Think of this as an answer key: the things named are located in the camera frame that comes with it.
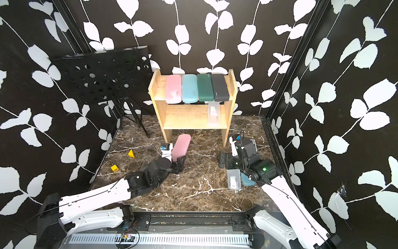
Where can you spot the pink pencil case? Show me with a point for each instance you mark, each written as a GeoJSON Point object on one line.
{"type": "Point", "coordinates": [181, 146]}
{"type": "Point", "coordinates": [173, 89]}

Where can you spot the small circuit board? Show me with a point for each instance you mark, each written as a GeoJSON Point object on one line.
{"type": "Point", "coordinates": [125, 239]}

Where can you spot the dark green pencil case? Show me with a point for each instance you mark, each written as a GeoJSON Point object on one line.
{"type": "Point", "coordinates": [205, 90]}

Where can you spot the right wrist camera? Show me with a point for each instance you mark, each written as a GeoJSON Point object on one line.
{"type": "Point", "coordinates": [242, 148]}

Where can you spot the teal pencil case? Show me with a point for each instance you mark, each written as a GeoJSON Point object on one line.
{"type": "Point", "coordinates": [246, 180]}

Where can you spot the wooden two-tier shelf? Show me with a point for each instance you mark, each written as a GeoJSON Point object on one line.
{"type": "Point", "coordinates": [179, 117]}

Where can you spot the pink pencil case top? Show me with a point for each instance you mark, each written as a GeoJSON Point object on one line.
{"type": "Point", "coordinates": [173, 89]}

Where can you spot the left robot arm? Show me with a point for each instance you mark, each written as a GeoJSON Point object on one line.
{"type": "Point", "coordinates": [57, 212]}

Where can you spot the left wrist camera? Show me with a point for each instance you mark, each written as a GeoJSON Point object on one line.
{"type": "Point", "coordinates": [166, 151]}

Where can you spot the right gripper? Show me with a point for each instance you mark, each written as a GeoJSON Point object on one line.
{"type": "Point", "coordinates": [229, 158]}

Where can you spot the yellow triangular block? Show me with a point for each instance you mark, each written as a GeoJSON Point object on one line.
{"type": "Point", "coordinates": [131, 154]}

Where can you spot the frosted clear pencil case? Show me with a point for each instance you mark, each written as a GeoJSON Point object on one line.
{"type": "Point", "coordinates": [234, 179]}

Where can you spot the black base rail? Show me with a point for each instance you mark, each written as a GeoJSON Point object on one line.
{"type": "Point", "coordinates": [147, 221]}

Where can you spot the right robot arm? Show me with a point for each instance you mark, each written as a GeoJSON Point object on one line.
{"type": "Point", "coordinates": [296, 229]}

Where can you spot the light blue pencil case top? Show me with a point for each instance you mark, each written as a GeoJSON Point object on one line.
{"type": "Point", "coordinates": [189, 88]}

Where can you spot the dark grey pencil case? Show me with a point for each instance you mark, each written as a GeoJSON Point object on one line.
{"type": "Point", "coordinates": [220, 89]}

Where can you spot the white ribbed cable duct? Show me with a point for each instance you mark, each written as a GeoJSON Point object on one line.
{"type": "Point", "coordinates": [165, 239]}

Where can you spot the black perforated music stand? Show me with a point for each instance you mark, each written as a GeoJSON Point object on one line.
{"type": "Point", "coordinates": [122, 76]}

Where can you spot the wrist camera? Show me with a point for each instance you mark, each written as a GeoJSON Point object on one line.
{"type": "Point", "coordinates": [242, 148]}
{"type": "Point", "coordinates": [166, 151]}

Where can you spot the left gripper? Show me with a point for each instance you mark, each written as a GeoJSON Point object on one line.
{"type": "Point", "coordinates": [178, 165]}

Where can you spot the clear pencil case right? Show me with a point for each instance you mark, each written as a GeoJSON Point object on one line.
{"type": "Point", "coordinates": [214, 114]}

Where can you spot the yellow cube block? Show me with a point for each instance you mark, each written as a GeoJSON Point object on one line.
{"type": "Point", "coordinates": [114, 168]}

